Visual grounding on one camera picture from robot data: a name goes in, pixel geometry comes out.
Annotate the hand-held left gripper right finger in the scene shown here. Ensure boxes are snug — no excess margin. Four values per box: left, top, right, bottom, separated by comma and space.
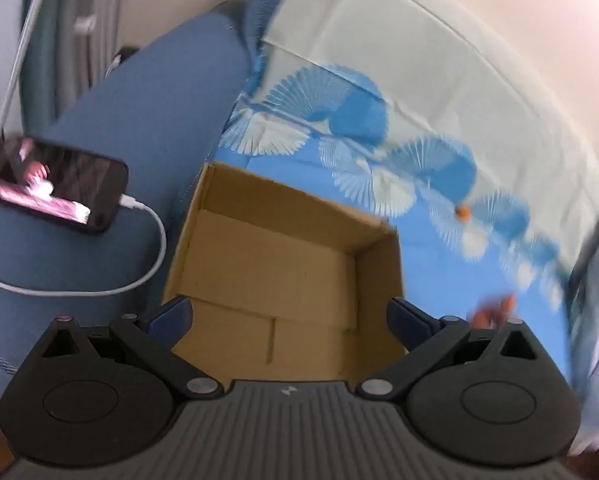
356, 297, 556, 402

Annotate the blue fan print sheet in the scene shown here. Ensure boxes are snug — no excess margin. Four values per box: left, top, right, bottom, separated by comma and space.
213, 0, 599, 411

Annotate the white charging cable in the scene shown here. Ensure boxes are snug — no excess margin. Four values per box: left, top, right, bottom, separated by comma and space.
0, 194, 168, 296

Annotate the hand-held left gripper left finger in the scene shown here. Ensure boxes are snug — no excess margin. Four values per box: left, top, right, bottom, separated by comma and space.
25, 296, 225, 402

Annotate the blue covered sofa armrest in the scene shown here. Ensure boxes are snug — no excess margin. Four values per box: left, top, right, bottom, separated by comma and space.
0, 10, 254, 401

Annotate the brown cardboard box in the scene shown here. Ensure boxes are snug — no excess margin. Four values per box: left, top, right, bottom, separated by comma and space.
162, 161, 409, 382

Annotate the black smartphone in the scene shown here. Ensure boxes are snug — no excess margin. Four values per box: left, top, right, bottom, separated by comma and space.
0, 136, 130, 236

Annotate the teal curtain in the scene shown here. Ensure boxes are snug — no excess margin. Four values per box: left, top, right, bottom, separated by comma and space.
20, 0, 77, 128

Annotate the blue denim sofa back cover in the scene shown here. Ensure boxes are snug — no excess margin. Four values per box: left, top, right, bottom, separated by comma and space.
239, 0, 300, 101

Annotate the white braided hose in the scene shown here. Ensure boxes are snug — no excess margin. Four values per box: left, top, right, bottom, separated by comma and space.
0, 0, 59, 148

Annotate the grey curtain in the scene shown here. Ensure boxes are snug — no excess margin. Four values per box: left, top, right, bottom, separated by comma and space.
62, 0, 127, 92

